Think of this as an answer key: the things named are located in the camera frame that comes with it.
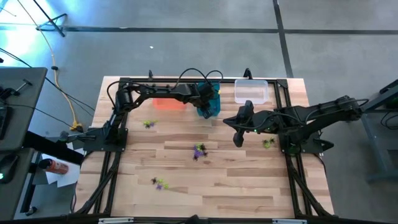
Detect black desk crossbar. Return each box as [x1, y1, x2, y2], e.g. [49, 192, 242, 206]
[23, 130, 85, 166]

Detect silver metal bracket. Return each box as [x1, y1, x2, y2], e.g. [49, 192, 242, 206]
[272, 218, 308, 224]
[98, 217, 134, 224]

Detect dark desk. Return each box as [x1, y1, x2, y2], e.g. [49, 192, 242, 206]
[0, 147, 35, 221]

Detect clear plastic bin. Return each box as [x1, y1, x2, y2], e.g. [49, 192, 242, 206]
[234, 79, 269, 105]

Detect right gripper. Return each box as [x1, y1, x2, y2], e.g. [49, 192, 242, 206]
[223, 111, 265, 148]

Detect black aluminium table frame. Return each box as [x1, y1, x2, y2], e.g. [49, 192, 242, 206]
[73, 76, 336, 224]

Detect teal plastic bin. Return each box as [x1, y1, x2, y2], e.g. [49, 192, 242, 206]
[196, 81, 222, 118]

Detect grey metal table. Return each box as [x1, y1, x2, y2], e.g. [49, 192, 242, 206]
[341, 79, 398, 183]

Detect grey desk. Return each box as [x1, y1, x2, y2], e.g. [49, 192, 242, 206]
[0, 67, 49, 152]

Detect black caster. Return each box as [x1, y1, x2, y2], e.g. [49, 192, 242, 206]
[24, 205, 39, 217]

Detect black keyboard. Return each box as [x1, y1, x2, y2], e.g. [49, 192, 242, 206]
[0, 106, 9, 141]

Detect black computer mouse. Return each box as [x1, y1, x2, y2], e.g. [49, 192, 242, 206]
[0, 154, 19, 185]

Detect black tripod stand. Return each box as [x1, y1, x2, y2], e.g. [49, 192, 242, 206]
[32, 0, 68, 38]

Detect white paper sheets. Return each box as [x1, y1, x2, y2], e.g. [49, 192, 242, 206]
[42, 154, 81, 188]

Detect orange translucent plastic bin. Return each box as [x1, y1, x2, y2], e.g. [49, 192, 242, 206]
[152, 98, 188, 111]

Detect orange spray can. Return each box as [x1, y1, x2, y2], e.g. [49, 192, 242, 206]
[38, 158, 70, 175]

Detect black floor cable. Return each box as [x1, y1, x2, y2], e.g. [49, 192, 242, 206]
[0, 47, 96, 113]

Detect yellow cable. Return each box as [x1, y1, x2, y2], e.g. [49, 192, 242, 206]
[17, 0, 82, 130]

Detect black clamp tool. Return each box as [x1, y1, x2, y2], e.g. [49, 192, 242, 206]
[0, 79, 34, 101]

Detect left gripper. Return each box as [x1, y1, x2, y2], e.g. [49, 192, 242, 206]
[195, 98, 218, 119]

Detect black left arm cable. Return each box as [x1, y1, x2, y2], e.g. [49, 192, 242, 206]
[106, 67, 224, 108]

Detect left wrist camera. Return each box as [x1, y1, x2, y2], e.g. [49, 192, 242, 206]
[197, 82, 216, 101]

